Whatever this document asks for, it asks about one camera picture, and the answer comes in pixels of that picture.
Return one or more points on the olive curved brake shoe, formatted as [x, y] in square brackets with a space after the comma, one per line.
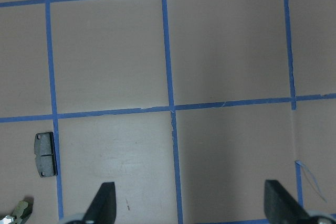
[21, 212]

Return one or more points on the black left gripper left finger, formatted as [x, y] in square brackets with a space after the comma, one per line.
[103, 208]

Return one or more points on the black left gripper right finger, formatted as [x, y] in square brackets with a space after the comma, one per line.
[280, 206]

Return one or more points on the grey brake pad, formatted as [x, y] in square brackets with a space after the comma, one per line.
[45, 157]

